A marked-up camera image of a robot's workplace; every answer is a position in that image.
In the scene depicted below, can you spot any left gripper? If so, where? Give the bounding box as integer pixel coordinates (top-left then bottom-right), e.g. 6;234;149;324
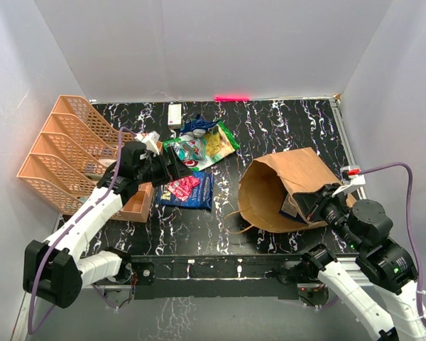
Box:
136;147;193;188

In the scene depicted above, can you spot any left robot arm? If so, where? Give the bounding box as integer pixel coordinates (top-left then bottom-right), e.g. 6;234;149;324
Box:
23;141;192;308

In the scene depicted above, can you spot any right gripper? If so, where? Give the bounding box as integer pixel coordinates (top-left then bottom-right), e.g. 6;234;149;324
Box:
292;182;364;251

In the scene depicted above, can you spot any small white box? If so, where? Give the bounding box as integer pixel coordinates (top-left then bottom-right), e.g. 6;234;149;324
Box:
168;103;182;129

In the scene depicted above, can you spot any teal snack packet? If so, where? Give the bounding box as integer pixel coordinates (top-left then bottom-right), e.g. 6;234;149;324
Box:
173;139;207;161

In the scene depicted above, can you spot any red light strip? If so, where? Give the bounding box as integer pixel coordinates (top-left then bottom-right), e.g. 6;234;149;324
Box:
214;93;250;102

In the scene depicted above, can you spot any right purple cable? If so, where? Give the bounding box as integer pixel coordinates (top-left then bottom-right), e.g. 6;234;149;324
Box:
358;162;426;341

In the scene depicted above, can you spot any red snack packet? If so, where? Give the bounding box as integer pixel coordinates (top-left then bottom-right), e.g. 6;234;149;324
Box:
167;175;200;202

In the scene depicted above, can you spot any orange plastic desk organizer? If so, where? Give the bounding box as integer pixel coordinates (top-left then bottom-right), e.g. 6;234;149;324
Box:
17;95;133;215

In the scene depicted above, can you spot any green chips bag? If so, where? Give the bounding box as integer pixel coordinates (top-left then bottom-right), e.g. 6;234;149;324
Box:
163;121;240;171

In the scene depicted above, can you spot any blue cookie bag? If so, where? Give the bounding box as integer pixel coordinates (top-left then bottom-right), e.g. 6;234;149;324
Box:
279;194;306;224

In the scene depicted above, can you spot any purple cable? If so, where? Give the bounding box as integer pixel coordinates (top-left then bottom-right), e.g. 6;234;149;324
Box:
27;126;138;335
358;162;426;341

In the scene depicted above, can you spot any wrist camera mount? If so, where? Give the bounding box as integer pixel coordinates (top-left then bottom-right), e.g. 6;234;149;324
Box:
134;131;160;155
332;165;366;197

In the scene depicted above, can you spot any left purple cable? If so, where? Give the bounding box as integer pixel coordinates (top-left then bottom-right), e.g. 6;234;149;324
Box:
27;126;138;335

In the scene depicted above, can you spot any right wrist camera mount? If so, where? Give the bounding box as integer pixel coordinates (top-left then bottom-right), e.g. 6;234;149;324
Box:
332;165;366;197

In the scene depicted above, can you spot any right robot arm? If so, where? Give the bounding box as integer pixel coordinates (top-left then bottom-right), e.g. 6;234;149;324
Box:
293;184;426;340

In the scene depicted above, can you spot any dark blue snack bag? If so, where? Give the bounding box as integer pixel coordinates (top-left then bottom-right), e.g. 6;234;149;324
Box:
180;114;219;138

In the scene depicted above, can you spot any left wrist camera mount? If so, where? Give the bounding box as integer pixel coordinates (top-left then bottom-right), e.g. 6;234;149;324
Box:
134;131;160;155

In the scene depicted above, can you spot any brown paper bag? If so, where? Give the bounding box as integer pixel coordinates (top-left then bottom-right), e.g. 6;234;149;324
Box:
236;147;340;234

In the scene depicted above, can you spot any navy Kettle chips bag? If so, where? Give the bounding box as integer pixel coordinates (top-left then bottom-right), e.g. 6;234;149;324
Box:
156;172;214;210

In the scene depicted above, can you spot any black front mounting rail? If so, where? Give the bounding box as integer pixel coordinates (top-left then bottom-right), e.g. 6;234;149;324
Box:
131;254;301;300

